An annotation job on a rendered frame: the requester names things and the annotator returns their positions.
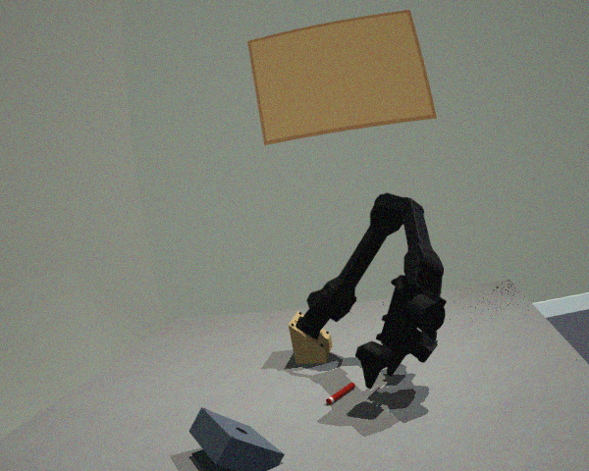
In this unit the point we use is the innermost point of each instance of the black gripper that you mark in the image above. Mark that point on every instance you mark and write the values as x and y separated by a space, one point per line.
374 356

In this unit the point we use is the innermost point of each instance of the red cylinder with white band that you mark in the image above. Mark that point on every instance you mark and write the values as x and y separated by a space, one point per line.
338 394

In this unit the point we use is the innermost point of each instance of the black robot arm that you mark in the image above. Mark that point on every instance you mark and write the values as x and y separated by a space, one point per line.
416 296

